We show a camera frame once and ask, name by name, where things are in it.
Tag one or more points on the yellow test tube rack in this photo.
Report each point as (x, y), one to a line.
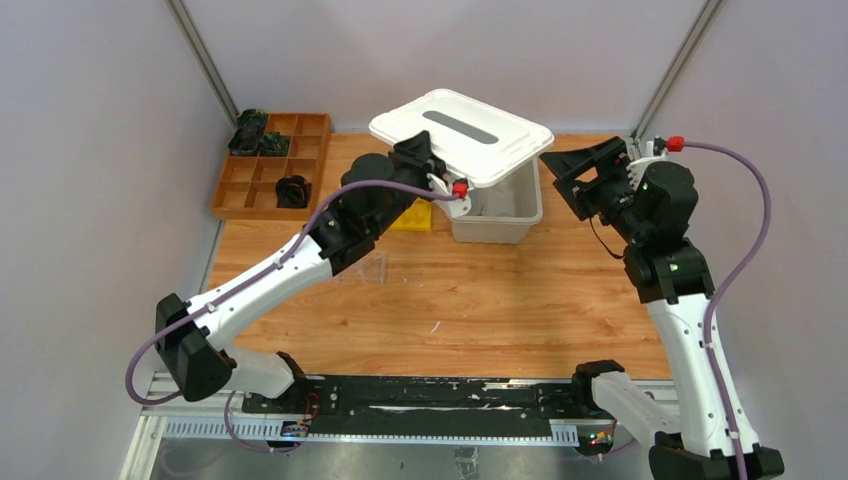
(417, 218)

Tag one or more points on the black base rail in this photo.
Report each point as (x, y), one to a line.
(433, 408)

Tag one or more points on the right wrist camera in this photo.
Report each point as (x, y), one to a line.
(642, 156)

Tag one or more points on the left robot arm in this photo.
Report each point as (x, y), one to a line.
(194, 337)

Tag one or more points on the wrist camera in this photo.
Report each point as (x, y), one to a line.
(642, 156)
(452, 195)

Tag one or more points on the wooden compartment tray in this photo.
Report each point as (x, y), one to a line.
(274, 168)

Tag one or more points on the grey plastic bin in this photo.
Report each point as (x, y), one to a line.
(503, 213)

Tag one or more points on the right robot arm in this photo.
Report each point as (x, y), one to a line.
(649, 202)

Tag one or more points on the clear plastic tube rack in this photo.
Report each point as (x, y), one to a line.
(371, 269)

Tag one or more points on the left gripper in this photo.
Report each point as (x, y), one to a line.
(411, 162)

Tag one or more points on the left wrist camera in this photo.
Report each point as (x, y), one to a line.
(452, 195)

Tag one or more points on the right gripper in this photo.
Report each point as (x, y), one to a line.
(609, 158)

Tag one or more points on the white bin lid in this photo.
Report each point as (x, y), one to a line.
(477, 141)

